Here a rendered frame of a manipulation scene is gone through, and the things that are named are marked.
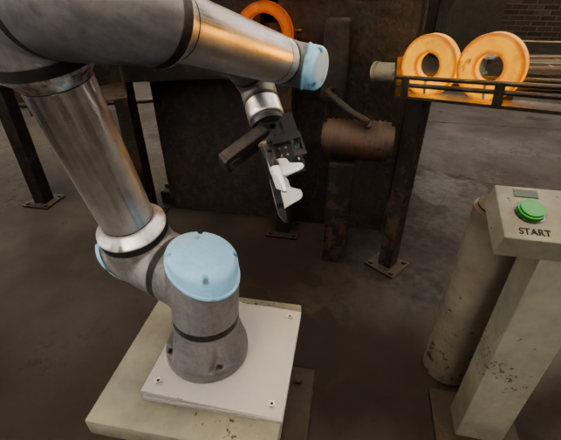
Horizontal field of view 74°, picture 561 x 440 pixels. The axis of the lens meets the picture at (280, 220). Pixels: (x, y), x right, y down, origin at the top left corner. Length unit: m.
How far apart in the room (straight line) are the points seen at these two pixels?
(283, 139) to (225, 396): 0.47
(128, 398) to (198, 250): 0.30
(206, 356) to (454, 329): 0.60
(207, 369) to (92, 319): 0.73
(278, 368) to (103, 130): 0.49
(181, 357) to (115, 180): 0.32
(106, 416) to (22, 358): 0.63
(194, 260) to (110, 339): 0.73
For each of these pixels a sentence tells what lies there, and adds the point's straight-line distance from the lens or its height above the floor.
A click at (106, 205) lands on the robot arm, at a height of 0.63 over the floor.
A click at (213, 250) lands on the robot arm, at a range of 0.61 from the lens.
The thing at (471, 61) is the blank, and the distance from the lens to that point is 1.11.
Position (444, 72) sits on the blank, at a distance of 1.14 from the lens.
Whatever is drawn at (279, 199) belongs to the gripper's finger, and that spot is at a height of 0.53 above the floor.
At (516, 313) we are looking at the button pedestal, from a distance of 0.80.
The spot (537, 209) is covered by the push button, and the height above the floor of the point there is 0.61.
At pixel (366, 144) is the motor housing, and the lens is 1.19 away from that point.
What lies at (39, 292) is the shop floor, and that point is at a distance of 1.55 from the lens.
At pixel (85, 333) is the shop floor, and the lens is 1.33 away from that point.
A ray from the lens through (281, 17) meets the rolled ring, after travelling 1.32.
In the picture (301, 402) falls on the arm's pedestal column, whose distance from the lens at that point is 1.04.
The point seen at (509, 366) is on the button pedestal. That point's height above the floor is 0.28.
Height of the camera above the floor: 0.91
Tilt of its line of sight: 33 degrees down
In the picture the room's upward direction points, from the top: straight up
